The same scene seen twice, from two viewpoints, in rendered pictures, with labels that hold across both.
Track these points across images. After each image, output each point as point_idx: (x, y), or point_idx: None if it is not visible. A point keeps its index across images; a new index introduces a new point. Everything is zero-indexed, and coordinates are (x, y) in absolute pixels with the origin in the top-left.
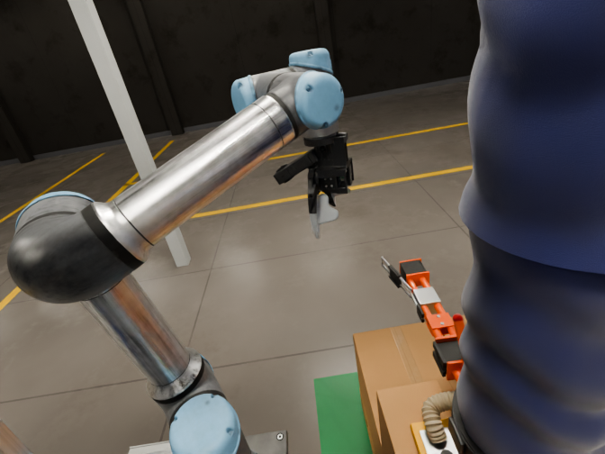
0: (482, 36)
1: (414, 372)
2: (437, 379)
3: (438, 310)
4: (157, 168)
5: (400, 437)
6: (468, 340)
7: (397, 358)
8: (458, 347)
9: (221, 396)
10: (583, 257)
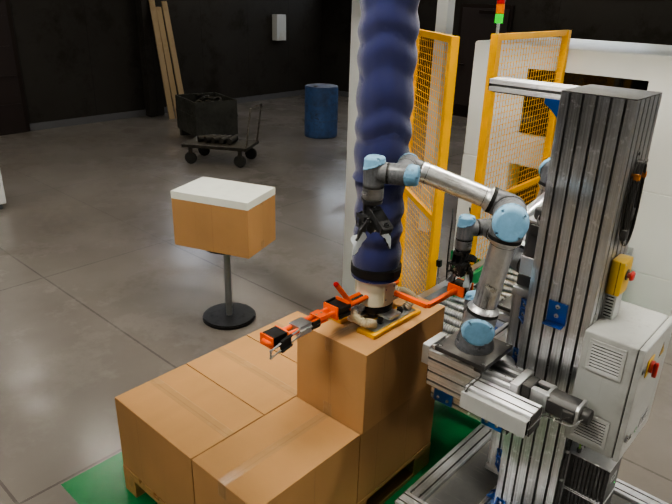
0: (396, 136)
1: (270, 449)
2: (335, 340)
3: (309, 317)
4: (471, 181)
5: (382, 341)
6: (393, 230)
7: (263, 464)
8: (334, 304)
9: (467, 295)
10: None
